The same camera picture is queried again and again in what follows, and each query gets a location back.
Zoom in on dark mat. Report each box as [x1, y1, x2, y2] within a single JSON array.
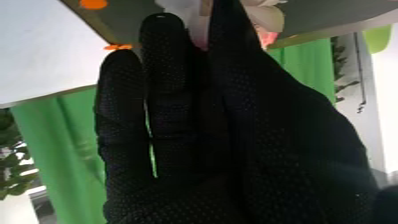
[[58, 0, 398, 50]]

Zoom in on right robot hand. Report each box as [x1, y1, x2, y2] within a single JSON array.
[[92, 0, 398, 224]]

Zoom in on pink flower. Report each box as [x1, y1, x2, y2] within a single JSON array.
[[154, 0, 288, 52]]

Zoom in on white sheet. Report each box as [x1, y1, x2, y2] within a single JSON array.
[[0, 0, 119, 109]]

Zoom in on green plant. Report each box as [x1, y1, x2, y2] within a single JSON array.
[[0, 109, 41, 202]]

